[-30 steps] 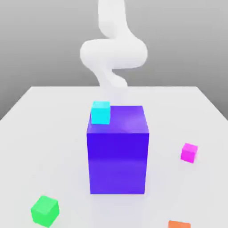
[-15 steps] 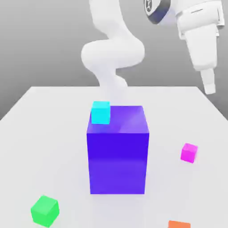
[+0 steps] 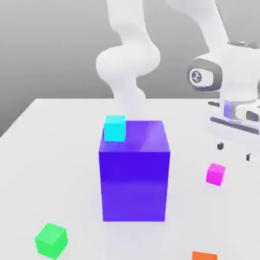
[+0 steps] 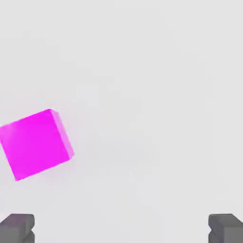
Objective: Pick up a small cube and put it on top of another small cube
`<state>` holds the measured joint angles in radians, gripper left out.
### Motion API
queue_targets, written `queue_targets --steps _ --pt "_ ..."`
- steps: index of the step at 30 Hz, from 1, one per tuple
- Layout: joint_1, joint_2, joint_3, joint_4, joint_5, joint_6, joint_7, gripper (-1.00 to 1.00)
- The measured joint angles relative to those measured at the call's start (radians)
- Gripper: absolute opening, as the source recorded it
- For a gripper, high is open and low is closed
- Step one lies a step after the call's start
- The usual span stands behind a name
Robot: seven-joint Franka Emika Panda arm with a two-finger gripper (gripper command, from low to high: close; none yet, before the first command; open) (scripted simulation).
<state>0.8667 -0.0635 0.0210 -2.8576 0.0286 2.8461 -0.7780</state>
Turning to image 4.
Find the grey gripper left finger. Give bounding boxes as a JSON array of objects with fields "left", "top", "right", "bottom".
[{"left": 0, "top": 213, "right": 36, "bottom": 243}]

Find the small magenta cube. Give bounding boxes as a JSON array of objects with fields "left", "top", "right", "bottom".
[{"left": 0, "top": 108, "right": 75, "bottom": 182}]

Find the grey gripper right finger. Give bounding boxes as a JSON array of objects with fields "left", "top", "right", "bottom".
[{"left": 208, "top": 213, "right": 243, "bottom": 243}]

